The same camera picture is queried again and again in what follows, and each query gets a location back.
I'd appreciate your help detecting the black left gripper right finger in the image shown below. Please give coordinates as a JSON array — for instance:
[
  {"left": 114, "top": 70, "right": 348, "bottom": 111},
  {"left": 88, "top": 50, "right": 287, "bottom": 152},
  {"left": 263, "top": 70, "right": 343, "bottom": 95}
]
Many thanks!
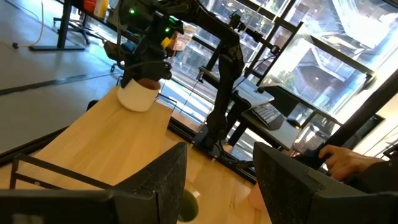
[{"left": 252, "top": 141, "right": 326, "bottom": 224}]

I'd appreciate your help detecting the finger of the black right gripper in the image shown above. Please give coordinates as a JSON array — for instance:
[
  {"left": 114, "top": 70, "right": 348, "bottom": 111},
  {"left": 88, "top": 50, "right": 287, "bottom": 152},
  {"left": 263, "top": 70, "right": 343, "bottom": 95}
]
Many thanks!
[
  {"left": 155, "top": 68, "right": 173, "bottom": 82},
  {"left": 120, "top": 70, "right": 136, "bottom": 89}
]

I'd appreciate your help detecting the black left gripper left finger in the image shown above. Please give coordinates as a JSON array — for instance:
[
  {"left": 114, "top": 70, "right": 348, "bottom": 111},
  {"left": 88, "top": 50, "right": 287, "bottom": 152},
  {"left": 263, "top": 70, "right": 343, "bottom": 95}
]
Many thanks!
[{"left": 113, "top": 142, "right": 188, "bottom": 224}]

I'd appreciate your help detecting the white mug brown inside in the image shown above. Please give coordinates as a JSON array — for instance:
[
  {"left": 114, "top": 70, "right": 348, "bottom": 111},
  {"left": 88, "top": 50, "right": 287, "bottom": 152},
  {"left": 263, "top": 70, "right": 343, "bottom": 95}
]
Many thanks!
[{"left": 116, "top": 77, "right": 162, "bottom": 113}]

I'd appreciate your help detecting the person's forearm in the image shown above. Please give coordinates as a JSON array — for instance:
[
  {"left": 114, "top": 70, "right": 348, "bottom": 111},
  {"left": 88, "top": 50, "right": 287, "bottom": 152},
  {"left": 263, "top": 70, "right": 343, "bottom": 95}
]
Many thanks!
[{"left": 343, "top": 158, "right": 398, "bottom": 194}]

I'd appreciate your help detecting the green round object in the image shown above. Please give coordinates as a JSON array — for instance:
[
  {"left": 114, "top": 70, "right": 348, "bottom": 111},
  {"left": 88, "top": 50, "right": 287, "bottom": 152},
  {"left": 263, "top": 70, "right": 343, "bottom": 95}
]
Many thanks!
[{"left": 177, "top": 189, "right": 200, "bottom": 223}]

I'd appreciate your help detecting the grey office desk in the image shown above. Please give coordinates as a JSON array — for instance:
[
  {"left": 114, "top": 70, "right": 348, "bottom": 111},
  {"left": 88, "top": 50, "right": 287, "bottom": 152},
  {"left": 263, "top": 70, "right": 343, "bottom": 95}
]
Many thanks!
[{"left": 228, "top": 108, "right": 302, "bottom": 151}]

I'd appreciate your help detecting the person's hand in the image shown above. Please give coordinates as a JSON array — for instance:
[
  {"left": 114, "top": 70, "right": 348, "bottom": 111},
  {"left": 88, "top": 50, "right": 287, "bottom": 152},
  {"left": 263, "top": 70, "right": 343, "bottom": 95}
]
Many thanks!
[{"left": 318, "top": 144, "right": 384, "bottom": 182}]

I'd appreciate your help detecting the yellow container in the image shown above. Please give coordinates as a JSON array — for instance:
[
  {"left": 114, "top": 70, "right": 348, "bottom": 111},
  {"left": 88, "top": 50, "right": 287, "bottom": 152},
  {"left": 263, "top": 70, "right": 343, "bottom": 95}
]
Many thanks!
[{"left": 93, "top": 0, "right": 110, "bottom": 19}]

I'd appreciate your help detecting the black computer keyboard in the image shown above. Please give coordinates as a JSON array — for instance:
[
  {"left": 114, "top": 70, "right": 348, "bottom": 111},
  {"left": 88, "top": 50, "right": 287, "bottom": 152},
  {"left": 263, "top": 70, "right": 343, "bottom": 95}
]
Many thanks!
[{"left": 251, "top": 103, "right": 285, "bottom": 131}]

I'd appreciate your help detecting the red container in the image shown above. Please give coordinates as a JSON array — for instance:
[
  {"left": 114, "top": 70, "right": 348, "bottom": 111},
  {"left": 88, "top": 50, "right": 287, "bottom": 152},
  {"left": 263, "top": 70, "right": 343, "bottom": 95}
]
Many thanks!
[{"left": 83, "top": 0, "right": 97, "bottom": 14}]

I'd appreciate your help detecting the black desk T-foot leg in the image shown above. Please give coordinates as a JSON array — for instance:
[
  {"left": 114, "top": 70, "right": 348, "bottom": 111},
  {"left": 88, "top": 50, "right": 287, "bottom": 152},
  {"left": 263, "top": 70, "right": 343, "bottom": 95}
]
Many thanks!
[{"left": 28, "top": 0, "right": 86, "bottom": 52}]

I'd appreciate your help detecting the wooden shelf black metal frame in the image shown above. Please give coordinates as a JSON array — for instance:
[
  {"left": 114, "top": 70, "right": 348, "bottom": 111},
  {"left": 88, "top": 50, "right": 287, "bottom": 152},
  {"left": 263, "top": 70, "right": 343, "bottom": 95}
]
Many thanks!
[{"left": 0, "top": 85, "right": 178, "bottom": 191}]

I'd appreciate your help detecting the yellow floor cable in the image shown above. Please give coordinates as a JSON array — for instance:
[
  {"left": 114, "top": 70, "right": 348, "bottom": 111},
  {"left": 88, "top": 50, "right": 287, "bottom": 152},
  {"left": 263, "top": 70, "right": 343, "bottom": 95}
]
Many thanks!
[{"left": 0, "top": 0, "right": 45, "bottom": 50}]

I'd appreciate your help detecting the black metal frame post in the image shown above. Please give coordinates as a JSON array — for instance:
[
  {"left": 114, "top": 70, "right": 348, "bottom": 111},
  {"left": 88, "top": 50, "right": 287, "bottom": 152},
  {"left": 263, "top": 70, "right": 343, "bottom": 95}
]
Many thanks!
[{"left": 323, "top": 70, "right": 398, "bottom": 156}]

